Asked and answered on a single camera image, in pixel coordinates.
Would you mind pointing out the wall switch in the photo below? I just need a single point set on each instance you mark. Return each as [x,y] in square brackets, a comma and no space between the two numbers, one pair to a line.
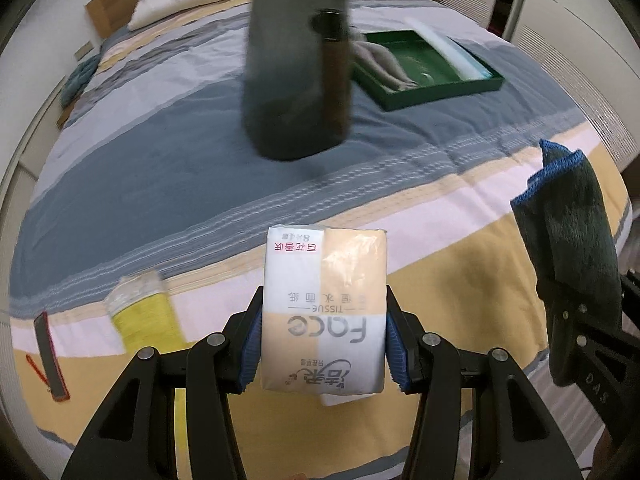
[84,51]

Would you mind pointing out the phone in red case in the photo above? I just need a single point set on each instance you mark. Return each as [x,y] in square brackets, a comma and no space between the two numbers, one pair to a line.
[50,360]

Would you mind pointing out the grey socks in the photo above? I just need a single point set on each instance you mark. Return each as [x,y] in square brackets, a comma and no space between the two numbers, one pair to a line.
[385,62]

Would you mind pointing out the dark green towel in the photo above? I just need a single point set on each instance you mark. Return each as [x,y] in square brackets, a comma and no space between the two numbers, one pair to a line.
[570,240]

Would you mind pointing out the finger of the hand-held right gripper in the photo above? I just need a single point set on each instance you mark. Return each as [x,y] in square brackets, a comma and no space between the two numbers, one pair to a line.
[595,360]
[632,300]

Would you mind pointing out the dark grey glass pitcher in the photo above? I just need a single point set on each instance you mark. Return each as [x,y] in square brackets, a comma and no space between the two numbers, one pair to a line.
[290,85]

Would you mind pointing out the beige white tissue pack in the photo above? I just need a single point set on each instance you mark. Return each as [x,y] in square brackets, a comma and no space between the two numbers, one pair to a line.
[325,310]

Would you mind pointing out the striped duvet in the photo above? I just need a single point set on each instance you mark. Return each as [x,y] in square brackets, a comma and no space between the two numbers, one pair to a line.
[150,185]

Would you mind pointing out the white wardrobe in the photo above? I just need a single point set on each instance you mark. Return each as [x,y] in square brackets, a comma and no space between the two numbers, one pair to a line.
[575,35]

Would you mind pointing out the translucent plastic roll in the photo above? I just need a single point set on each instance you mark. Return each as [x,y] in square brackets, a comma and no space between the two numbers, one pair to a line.
[450,47]

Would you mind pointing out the green tray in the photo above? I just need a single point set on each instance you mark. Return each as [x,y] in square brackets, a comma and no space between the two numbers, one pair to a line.
[425,62]

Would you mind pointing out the white louvered wall cabinet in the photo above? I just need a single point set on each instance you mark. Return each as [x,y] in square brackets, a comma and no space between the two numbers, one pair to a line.
[20,175]

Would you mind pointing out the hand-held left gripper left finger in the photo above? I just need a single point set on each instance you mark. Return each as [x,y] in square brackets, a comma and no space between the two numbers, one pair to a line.
[250,355]

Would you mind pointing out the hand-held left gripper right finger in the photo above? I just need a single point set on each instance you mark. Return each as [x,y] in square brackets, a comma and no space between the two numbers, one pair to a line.
[395,355]

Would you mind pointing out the yellow towel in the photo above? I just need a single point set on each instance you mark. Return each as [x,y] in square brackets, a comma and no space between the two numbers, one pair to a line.
[145,322]

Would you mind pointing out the blue cloth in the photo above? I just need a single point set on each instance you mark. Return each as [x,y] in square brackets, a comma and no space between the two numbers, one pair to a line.
[77,80]

